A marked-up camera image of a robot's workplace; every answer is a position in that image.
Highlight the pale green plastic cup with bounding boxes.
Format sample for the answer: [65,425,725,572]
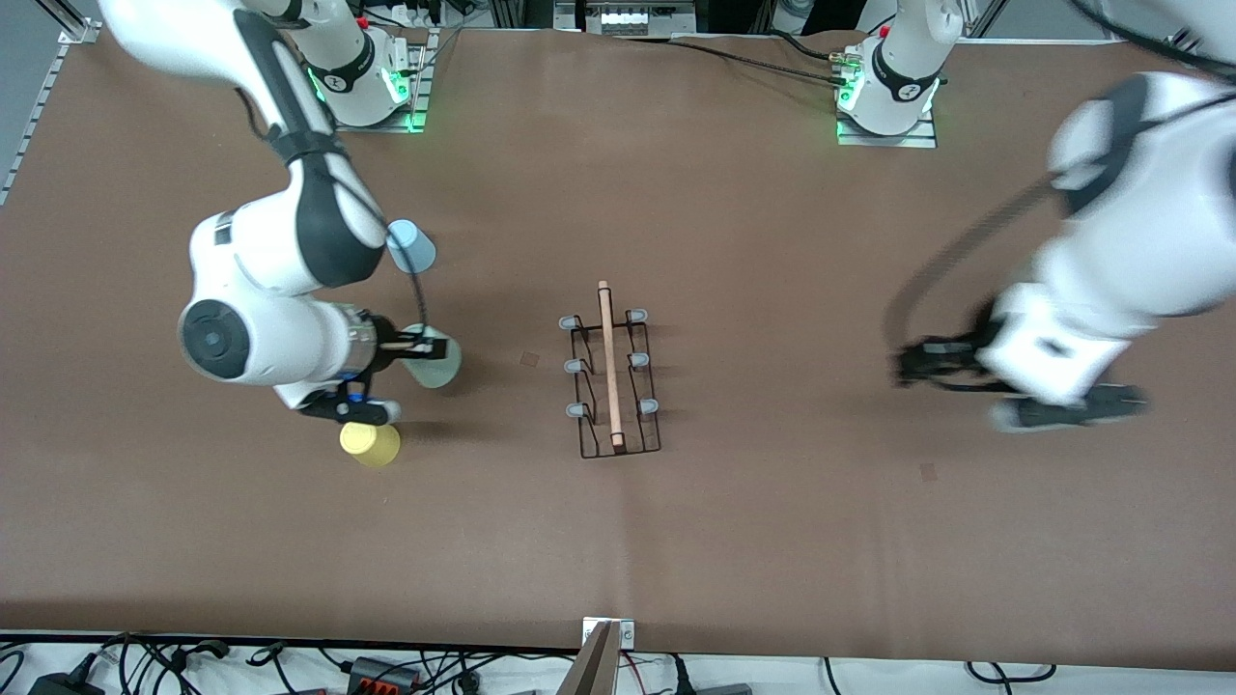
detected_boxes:
[391,328,464,390]

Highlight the yellow plastic cup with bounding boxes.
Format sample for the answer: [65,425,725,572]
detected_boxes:
[339,422,402,469]

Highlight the black wire cup holder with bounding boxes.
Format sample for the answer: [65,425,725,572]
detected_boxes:
[558,280,663,460]

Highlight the light blue plastic cup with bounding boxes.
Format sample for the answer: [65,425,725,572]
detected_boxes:
[386,219,437,275]

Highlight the black box with orange clips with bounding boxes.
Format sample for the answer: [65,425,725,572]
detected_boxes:
[346,655,423,693]

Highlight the white power strip with plugs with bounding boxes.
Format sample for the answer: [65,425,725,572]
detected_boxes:
[365,0,457,30]

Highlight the grey wedge shaped bar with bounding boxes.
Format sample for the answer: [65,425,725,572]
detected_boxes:
[555,621,625,695]

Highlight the white socket block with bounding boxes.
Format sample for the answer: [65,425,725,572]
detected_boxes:
[577,0,674,42]

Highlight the black power adapter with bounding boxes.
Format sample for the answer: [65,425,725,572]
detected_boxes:
[27,671,105,695]

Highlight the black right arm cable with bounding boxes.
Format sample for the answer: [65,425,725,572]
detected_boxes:
[328,154,431,334]

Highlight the left arm aluminium base plate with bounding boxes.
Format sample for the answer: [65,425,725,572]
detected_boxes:
[836,104,940,149]

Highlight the right arm aluminium base plate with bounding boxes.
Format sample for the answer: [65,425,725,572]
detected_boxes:
[323,29,433,134]

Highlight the looped black floor cable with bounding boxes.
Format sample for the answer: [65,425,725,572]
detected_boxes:
[966,660,1059,683]

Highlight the small metal table bracket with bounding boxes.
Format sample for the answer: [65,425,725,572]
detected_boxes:
[581,617,636,651]

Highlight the short black table cable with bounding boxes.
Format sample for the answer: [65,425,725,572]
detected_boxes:
[768,31,851,65]

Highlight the dark aluminium frame post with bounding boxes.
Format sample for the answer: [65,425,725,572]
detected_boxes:
[488,0,559,30]

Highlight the long black table cable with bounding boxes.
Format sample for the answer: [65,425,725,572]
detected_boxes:
[618,34,851,88]

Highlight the tangled black floor cables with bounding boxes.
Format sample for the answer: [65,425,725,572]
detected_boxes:
[0,632,334,695]

